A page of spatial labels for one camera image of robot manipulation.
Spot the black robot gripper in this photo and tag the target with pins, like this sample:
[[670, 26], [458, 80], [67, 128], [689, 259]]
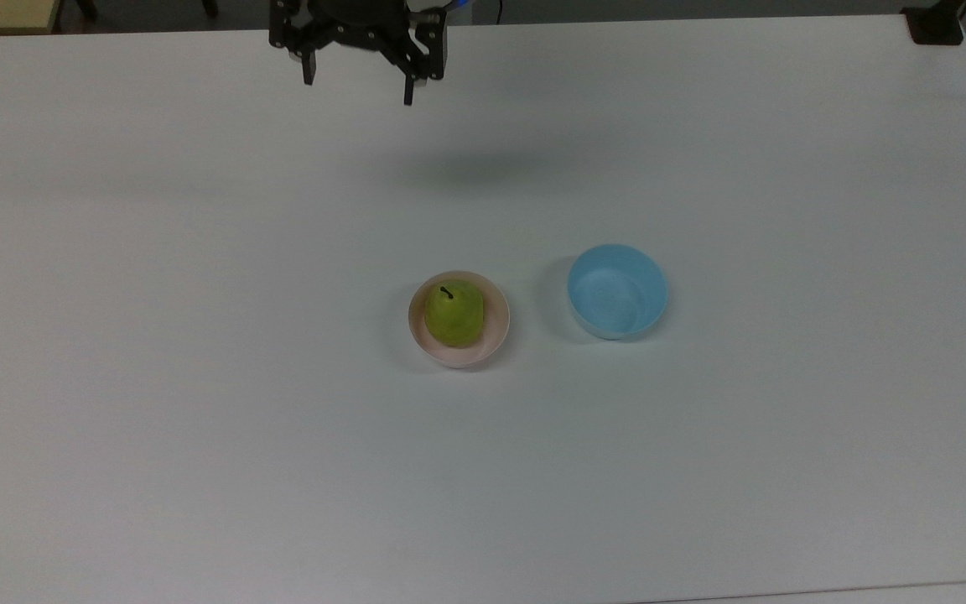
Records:
[[361, 29]]

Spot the green pear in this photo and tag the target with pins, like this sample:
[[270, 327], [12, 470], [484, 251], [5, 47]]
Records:
[[454, 315]]

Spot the pink plastic bowl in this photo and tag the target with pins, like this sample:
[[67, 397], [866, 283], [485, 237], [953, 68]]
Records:
[[495, 331]]

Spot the blue plastic bowl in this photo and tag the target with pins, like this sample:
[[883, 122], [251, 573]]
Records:
[[617, 294]]

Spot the wooden table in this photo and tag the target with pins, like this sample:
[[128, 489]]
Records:
[[1, 15]]

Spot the black table clamp base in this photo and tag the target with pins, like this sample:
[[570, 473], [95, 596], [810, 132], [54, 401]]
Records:
[[936, 25]]

